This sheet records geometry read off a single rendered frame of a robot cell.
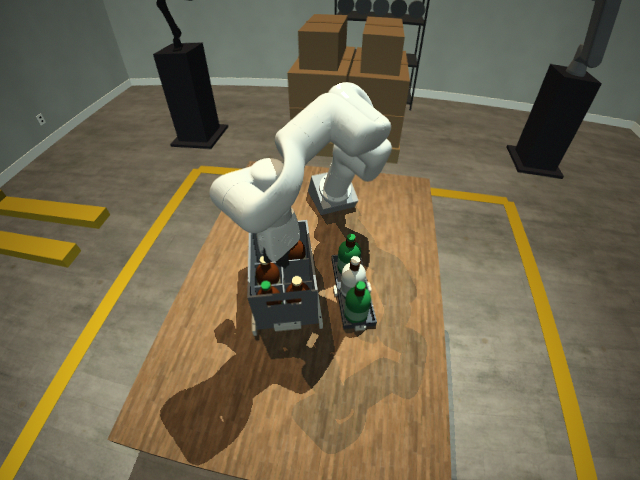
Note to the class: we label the brown bottle with green cap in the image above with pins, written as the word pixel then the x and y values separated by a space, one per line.
pixel 266 288

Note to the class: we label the brown bottle with beige cap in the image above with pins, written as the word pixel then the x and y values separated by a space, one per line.
pixel 297 251
pixel 267 272

